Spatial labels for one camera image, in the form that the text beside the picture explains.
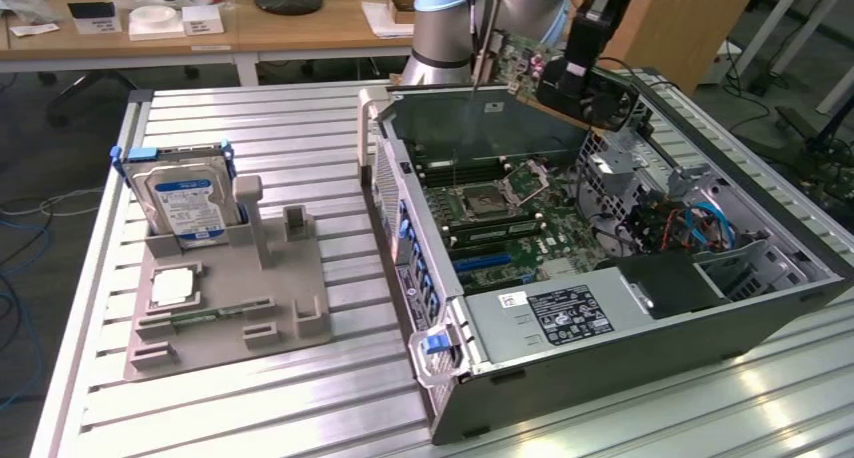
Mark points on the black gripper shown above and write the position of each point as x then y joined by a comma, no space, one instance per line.
603,3

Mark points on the green GPU with black cooler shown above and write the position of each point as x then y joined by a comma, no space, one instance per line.
527,63

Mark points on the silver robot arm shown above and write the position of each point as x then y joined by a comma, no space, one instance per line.
453,38

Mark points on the wooden cabinet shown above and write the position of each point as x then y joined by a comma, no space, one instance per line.
687,28

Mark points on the perforated metal drive cage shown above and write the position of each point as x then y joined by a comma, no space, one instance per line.
627,168

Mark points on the white paper stack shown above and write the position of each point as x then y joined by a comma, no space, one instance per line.
383,23

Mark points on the metal socket cover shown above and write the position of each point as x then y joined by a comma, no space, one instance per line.
509,178

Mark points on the CPU socket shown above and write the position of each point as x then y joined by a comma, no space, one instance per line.
481,200

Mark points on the black expansion slot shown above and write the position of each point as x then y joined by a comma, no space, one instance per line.
476,251

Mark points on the blue expansion card retainer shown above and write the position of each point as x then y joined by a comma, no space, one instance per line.
401,223

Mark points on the silver chipset heatsink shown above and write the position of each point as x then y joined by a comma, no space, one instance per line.
559,270

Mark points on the blue expansion slot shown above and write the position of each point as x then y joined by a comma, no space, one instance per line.
480,263

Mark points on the metal disk bay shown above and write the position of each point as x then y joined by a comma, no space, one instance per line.
767,258

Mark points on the green motherboard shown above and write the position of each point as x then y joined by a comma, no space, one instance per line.
483,280

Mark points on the white labelled box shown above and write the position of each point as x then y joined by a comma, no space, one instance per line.
200,20

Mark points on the white flat box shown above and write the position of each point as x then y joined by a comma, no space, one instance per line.
156,33

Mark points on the grey power supply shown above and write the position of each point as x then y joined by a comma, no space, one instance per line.
493,338

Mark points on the open grey PC case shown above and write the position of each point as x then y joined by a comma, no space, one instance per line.
667,358

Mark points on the blue case latch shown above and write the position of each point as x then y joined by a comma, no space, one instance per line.
433,343

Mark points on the hard disk with blue label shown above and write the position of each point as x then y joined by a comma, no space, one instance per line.
183,203

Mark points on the blue disk caddy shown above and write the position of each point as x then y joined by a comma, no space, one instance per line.
141,154

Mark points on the black and white box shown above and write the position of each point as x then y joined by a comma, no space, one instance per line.
93,10

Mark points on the black office chair base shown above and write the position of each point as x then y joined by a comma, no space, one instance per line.
86,85

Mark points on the wooden desk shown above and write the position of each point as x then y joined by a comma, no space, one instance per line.
66,45

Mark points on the white paper card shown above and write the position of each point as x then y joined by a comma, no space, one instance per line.
33,29

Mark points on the CPU with white cover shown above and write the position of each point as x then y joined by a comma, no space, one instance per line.
172,288

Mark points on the clear plastic bag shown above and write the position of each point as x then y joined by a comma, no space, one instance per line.
26,0

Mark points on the green RAM stick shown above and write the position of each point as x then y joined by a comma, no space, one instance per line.
200,317

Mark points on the grey parts rack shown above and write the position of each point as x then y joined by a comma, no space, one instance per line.
220,348

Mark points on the white desk frame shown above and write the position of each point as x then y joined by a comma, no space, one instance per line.
767,22

